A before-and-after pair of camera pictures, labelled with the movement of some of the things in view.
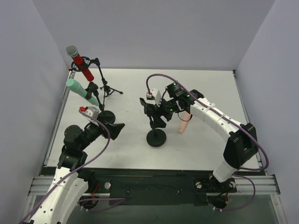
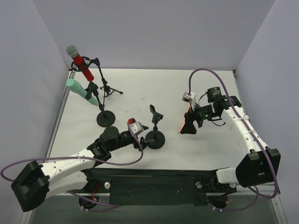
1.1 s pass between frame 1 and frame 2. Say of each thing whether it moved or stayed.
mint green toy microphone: stayed
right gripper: moved
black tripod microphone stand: stayed
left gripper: moved
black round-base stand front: stayed
